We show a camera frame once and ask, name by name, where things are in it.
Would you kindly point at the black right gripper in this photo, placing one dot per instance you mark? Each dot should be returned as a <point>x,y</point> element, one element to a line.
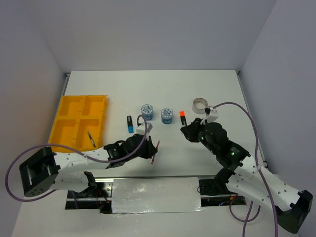
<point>189,131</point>

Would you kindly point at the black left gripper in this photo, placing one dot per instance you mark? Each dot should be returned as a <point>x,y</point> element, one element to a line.
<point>150,149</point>

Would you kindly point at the red gel pen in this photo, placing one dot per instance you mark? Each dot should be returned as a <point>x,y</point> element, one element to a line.
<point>157,146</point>

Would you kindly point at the blue gel pen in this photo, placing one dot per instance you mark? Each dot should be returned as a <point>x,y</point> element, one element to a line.
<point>91,139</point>

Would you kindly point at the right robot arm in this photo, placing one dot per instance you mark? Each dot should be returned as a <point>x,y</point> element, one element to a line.
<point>240,174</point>

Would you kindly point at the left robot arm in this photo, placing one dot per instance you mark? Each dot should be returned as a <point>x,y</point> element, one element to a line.
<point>48,170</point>

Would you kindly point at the orange capped black highlighter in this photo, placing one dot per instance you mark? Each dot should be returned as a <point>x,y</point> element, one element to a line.
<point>182,118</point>

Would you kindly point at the white tape roll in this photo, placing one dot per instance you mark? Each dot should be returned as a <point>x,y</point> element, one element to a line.
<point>199,105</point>

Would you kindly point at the blue capped black highlighter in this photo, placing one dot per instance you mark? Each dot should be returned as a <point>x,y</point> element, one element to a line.
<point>130,124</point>

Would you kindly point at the blue round jar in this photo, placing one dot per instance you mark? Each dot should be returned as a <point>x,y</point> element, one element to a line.
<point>166,115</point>
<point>147,111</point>

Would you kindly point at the yellow compartment tray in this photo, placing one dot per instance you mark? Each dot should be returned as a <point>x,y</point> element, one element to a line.
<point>76,115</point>

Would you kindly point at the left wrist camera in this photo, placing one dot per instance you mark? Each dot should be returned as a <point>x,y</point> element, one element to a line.
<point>144,131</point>

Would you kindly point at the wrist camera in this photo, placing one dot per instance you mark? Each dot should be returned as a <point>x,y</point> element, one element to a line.
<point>211,115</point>
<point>144,131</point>

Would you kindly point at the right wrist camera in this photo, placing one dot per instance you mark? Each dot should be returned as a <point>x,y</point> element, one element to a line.
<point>211,115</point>

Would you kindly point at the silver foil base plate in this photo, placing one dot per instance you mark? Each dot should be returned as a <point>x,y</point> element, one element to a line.
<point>155,195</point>

